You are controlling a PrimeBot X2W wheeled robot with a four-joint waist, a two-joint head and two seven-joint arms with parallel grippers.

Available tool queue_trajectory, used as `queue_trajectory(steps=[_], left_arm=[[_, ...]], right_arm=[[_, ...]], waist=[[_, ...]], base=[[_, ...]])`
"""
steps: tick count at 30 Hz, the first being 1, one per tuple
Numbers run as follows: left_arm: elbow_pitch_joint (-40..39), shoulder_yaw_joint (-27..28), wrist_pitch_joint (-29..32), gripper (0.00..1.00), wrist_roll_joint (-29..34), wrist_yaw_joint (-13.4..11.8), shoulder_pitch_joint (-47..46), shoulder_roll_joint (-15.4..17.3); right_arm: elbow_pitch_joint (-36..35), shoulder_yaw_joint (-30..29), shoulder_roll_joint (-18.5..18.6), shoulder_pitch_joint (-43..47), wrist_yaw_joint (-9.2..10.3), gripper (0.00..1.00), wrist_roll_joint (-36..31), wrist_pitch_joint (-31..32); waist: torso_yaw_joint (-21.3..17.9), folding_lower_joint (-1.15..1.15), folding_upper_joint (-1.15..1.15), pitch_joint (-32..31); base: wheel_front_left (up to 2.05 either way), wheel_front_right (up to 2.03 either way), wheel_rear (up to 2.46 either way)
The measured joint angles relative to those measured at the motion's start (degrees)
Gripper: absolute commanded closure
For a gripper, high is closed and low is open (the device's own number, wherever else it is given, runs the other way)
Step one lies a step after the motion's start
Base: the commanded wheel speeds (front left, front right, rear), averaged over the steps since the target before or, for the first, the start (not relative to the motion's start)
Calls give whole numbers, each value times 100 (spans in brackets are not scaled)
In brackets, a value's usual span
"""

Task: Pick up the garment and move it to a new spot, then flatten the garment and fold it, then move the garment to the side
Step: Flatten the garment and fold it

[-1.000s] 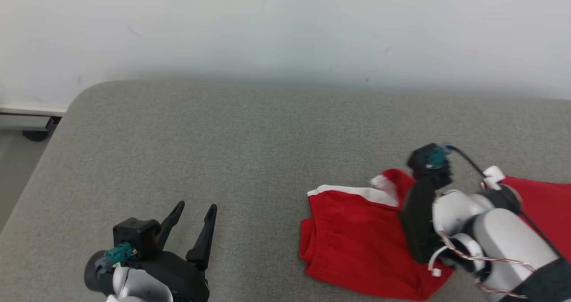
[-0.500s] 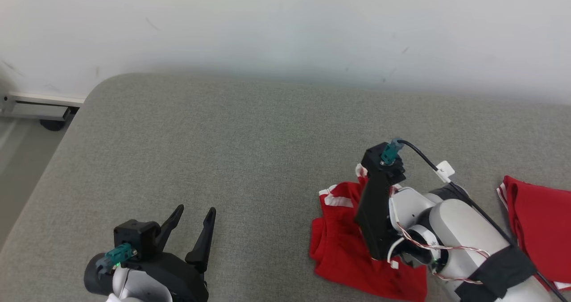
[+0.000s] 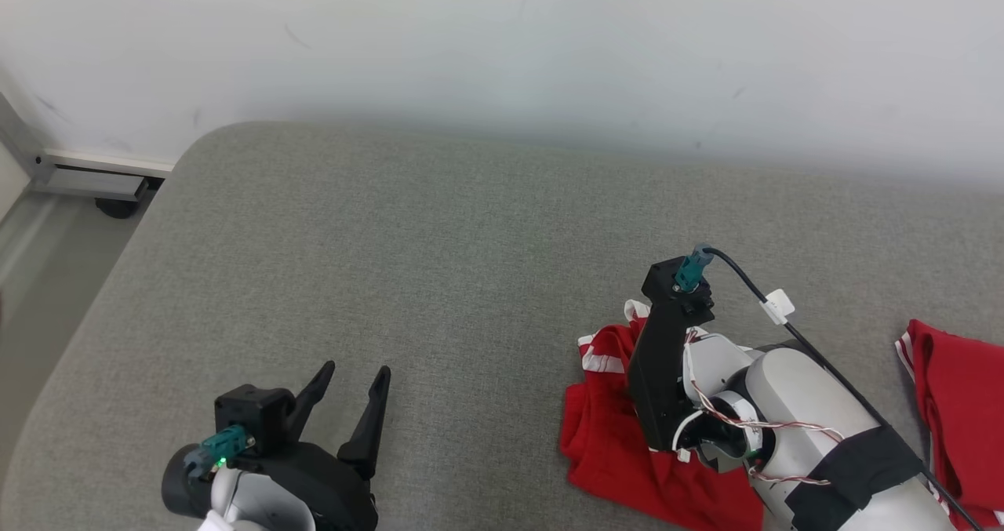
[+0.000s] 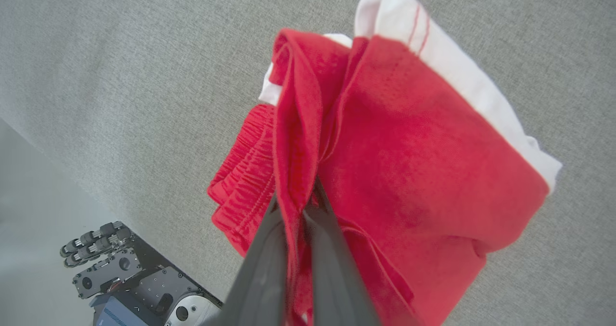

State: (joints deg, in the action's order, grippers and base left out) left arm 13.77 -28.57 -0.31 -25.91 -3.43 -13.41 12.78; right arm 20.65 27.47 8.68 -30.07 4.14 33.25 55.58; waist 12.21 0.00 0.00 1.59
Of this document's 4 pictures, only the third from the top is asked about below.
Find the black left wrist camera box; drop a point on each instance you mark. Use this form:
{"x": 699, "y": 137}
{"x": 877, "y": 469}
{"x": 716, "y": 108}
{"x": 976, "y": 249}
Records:
{"x": 259, "y": 413}

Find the teal camera connector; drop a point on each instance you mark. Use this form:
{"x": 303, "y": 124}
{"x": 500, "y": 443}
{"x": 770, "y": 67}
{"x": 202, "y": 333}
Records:
{"x": 223, "y": 445}
{"x": 692, "y": 270}

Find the grey fabric sofa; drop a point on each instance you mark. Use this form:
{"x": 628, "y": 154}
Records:
{"x": 392, "y": 264}

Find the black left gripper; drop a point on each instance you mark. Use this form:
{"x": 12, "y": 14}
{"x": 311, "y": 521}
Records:
{"x": 329, "y": 492}

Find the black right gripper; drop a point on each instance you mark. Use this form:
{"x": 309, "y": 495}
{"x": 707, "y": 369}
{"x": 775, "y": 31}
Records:
{"x": 659, "y": 382}

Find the red jersey with number print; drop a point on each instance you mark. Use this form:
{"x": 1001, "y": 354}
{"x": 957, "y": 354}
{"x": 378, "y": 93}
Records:
{"x": 969, "y": 405}

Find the black caster wheel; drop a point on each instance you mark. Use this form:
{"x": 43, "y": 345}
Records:
{"x": 118, "y": 208}

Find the red shorts with white trim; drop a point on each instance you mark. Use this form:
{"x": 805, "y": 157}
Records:
{"x": 612, "y": 452}

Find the grey metal rail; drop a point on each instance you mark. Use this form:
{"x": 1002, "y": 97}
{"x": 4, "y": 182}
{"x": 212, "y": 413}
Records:
{"x": 94, "y": 183}

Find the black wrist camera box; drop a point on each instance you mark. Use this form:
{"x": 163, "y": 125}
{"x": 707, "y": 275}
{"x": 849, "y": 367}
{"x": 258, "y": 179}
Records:
{"x": 259, "y": 413}
{"x": 663, "y": 280}

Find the white baseboard strip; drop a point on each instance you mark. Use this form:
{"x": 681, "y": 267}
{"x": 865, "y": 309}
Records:
{"x": 110, "y": 162}

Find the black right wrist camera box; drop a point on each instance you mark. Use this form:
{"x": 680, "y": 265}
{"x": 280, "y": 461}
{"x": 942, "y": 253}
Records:
{"x": 663, "y": 280}

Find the teal left camera connector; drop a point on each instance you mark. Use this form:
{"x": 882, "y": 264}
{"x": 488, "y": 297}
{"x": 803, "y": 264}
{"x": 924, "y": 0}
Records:
{"x": 223, "y": 445}

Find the teal right camera connector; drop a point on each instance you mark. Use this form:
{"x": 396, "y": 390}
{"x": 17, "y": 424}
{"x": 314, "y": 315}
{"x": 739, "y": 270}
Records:
{"x": 692, "y": 270}

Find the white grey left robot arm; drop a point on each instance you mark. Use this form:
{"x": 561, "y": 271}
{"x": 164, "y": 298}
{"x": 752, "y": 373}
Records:
{"x": 259, "y": 507}

